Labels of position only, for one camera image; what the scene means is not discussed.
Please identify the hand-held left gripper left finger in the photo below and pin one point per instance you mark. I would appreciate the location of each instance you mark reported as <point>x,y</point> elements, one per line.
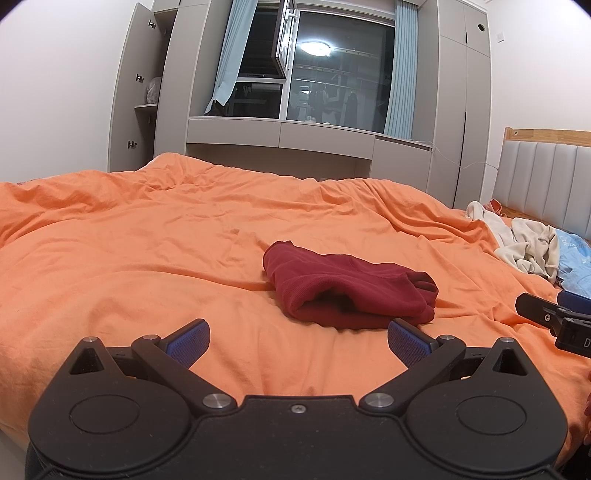
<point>187,344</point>

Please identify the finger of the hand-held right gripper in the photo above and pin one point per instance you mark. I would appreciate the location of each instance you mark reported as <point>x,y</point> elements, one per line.
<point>540,308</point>
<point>577,302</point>

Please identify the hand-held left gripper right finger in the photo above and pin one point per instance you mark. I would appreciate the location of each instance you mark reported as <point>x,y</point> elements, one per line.
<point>408,346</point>

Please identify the dark red long-sleeved shirt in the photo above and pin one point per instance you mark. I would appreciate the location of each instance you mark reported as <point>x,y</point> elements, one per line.
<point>341,281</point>

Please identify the beige crumpled clothes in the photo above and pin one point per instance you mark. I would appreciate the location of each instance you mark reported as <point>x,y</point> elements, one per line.
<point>526,244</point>

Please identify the light blue cloth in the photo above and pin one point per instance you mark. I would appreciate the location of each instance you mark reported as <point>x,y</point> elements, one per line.
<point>575,258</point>

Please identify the orange blanket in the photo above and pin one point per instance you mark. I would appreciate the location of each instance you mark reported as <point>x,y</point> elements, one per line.
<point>138,258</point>

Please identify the pink cloth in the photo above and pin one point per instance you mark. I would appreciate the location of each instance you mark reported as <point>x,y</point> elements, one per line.
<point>493,207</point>

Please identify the grey padded wooden headboard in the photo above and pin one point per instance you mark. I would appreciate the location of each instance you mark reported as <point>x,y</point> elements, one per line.
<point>545,180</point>

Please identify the grey built-in wardrobe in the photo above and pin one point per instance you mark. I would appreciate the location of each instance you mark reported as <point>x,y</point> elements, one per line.
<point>443,115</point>

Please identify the clear plastic bag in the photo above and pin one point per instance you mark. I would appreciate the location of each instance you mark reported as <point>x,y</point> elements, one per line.
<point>153,90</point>

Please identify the light blue curtain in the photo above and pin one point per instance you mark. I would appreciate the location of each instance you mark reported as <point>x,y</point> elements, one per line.
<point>400,69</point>
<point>233,55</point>

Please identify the window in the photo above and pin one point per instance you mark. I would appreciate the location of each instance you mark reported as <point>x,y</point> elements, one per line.
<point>323,69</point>

